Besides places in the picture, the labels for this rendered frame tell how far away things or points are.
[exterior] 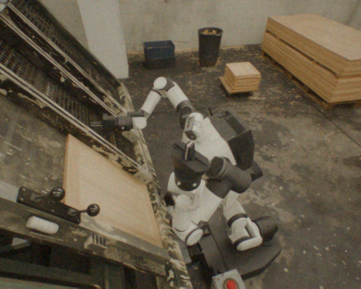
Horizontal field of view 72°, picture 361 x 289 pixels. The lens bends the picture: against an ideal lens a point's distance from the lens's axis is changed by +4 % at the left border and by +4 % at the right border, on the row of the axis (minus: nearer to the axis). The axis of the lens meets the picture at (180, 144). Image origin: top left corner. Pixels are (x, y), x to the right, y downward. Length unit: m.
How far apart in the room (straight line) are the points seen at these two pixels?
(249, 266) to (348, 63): 3.02
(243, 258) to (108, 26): 3.98
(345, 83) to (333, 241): 2.40
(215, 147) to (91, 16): 3.91
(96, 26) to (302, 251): 4.24
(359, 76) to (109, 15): 3.88
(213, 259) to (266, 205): 0.90
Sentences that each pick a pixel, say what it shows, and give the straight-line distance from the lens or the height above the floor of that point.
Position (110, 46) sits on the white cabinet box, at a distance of 4.77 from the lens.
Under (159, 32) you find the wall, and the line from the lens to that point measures 6.16.
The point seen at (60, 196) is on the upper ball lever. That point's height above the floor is 1.54.
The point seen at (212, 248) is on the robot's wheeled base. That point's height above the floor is 0.19.
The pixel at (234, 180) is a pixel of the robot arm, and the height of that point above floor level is 1.32.
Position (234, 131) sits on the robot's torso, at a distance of 1.09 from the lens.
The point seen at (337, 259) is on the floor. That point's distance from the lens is 2.60.
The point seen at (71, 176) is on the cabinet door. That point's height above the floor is 1.35.
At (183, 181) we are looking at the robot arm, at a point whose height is 1.50.
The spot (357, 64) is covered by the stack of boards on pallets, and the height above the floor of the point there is 0.71.
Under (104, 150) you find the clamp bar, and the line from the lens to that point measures 1.28.
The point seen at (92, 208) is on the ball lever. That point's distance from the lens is 0.76.
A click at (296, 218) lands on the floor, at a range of 2.67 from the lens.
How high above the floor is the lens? 2.04
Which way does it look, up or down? 40 degrees down
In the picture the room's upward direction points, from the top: straight up
